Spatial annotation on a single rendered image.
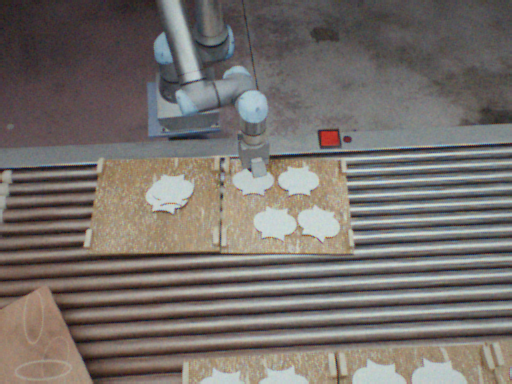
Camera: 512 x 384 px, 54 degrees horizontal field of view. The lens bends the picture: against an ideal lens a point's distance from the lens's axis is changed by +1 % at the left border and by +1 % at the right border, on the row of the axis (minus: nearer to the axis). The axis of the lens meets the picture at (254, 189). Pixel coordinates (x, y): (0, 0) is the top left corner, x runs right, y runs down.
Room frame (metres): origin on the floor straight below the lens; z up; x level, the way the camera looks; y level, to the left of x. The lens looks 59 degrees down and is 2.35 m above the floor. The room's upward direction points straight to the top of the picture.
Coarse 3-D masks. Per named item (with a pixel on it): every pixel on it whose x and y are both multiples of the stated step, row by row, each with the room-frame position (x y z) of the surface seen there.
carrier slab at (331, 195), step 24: (240, 168) 0.93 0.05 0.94; (312, 168) 0.93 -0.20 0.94; (336, 168) 0.93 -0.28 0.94; (240, 192) 0.84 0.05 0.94; (264, 192) 0.84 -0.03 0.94; (312, 192) 0.84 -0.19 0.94; (336, 192) 0.84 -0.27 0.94; (240, 216) 0.75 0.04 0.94; (336, 216) 0.75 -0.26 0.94; (240, 240) 0.66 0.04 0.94; (264, 240) 0.66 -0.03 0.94; (288, 240) 0.66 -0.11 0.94; (312, 240) 0.66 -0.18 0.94; (336, 240) 0.66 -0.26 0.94
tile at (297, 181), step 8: (288, 168) 0.93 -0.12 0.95; (296, 168) 0.93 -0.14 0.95; (304, 168) 0.93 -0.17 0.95; (280, 176) 0.89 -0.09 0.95; (288, 176) 0.89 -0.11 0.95; (296, 176) 0.89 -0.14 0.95; (304, 176) 0.89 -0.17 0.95; (312, 176) 0.89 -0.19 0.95; (280, 184) 0.86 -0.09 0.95; (288, 184) 0.86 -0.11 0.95; (296, 184) 0.86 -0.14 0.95; (304, 184) 0.86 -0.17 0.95; (312, 184) 0.86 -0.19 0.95; (288, 192) 0.84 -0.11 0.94; (296, 192) 0.83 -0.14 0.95; (304, 192) 0.83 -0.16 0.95
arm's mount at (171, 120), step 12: (156, 72) 1.35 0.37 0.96; (156, 84) 1.29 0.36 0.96; (168, 108) 1.17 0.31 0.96; (216, 108) 1.17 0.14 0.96; (168, 120) 1.14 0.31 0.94; (180, 120) 1.14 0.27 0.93; (192, 120) 1.15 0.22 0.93; (204, 120) 1.15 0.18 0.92; (216, 120) 1.16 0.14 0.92; (168, 132) 1.13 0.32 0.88
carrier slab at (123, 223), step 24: (120, 168) 0.93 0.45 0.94; (144, 168) 0.93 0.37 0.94; (168, 168) 0.93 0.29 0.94; (192, 168) 0.93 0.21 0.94; (96, 192) 0.84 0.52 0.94; (120, 192) 0.84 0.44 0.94; (144, 192) 0.84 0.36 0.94; (216, 192) 0.84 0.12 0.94; (96, 216) 0.75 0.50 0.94; (120, 216) 0.75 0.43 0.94; (144, 216) 0.75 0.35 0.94; (168, 216) 0.75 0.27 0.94; (192, 216) 0.75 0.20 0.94; (216, 216) 0.75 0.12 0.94; (96, 240) 0.67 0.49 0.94; (120, 240) 0.66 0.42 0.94; (144, 240) 0.66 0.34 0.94; (168, 240) 0.66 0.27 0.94; (192, 240) 0.66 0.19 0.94
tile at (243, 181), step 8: (240, 176) 0.89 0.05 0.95; (248, 176) 0.89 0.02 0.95; (264, 176) 0.89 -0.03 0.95; (272, 176) 0.89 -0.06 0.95; (240, 184) 0.86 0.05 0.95; (248, 184) 0.86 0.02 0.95; (256, 184) 0.86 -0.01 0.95; (264, 184) 0.86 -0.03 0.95; (272, 184) 0.86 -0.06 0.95; (248, 192) 0.83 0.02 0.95; (256, 192) 0.83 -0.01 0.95
